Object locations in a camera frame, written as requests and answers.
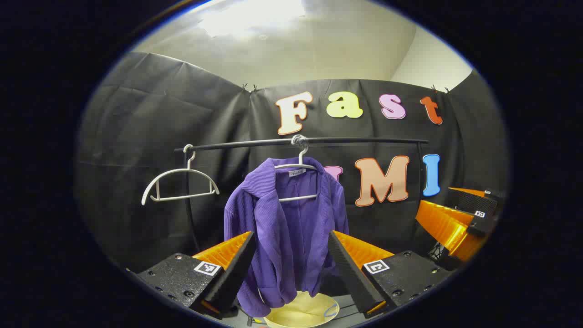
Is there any white plastic hanger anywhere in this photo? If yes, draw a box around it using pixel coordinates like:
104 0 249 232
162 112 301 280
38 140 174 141
141 144 220 205

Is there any purple corduroy jacket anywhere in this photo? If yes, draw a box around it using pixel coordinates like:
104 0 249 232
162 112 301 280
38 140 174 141
223 157 350 318

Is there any black clothes rail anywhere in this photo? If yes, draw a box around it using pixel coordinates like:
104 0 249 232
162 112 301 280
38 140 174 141
174 136 431 253

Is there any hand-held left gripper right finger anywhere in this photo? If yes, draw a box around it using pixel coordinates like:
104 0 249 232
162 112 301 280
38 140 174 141
328 230 451 318

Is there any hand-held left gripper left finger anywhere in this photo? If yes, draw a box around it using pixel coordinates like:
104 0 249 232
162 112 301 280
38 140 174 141
137 231 256 319

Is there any white hanger with taped hook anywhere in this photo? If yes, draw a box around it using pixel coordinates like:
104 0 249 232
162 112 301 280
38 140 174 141
273 134 319 202

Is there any cream laundry hamper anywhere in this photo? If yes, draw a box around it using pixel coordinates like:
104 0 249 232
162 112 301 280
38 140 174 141
263 291 340 328

